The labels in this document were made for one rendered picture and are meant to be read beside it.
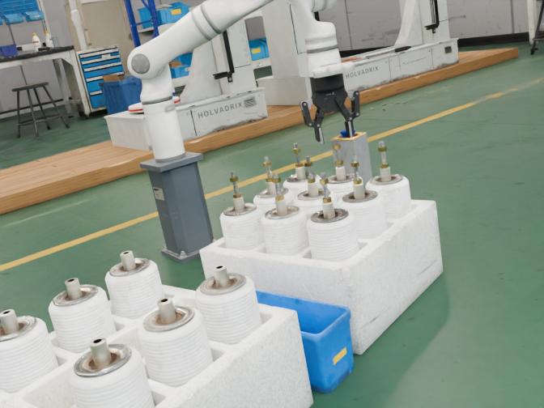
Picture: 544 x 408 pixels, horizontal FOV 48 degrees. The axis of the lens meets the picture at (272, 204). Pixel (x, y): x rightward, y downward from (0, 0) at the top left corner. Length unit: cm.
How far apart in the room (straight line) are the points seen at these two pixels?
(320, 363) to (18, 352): 49
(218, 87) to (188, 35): 209
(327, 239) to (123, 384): 52
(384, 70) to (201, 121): 148
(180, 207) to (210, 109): 181
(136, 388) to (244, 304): 22
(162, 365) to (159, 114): 101
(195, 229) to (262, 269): 61
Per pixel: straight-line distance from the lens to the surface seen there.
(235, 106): 365
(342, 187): 141
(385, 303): 127
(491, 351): 120
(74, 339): 108
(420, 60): 469
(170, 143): 179
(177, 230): 183
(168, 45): 173
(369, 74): 432
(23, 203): 314
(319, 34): 137
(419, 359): 118
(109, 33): 776
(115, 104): 603
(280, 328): 98
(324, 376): 110
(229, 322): 96
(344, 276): 114
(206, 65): 375
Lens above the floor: 63
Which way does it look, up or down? 16 degrees down
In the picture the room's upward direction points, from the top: 11 degrees counter-clockwise
